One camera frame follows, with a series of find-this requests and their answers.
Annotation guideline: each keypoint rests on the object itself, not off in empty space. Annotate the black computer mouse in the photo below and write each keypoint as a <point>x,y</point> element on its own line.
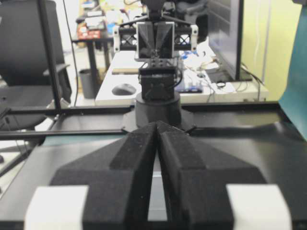
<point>123,90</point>

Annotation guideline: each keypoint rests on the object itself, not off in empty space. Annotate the white desk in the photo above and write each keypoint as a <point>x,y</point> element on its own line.
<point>195,66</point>

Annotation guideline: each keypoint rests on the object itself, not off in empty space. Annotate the black side table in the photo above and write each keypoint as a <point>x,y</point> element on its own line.
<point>105,43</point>

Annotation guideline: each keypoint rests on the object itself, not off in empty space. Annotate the black metal frame post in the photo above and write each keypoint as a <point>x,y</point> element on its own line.
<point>42,12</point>

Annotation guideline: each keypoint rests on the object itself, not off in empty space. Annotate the black office chair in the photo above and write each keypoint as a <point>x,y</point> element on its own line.
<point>23,61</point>

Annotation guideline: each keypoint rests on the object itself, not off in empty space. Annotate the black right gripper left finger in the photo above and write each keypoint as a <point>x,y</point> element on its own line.
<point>108,189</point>

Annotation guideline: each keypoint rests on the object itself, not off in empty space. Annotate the teal backdrop sheet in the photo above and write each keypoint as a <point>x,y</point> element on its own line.
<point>294,99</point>

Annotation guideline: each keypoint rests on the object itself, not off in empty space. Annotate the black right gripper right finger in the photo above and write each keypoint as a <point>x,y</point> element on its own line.
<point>216,190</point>

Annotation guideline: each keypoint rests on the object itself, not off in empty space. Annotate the grey waste bin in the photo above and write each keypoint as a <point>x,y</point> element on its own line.
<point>89,83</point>

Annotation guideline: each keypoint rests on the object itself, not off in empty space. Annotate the red box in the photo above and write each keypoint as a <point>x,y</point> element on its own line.
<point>84,33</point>

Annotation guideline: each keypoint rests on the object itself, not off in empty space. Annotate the black computer monitor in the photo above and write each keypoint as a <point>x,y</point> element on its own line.
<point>225,30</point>

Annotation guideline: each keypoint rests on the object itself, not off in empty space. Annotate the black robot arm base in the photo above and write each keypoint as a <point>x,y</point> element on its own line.
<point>157,38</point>

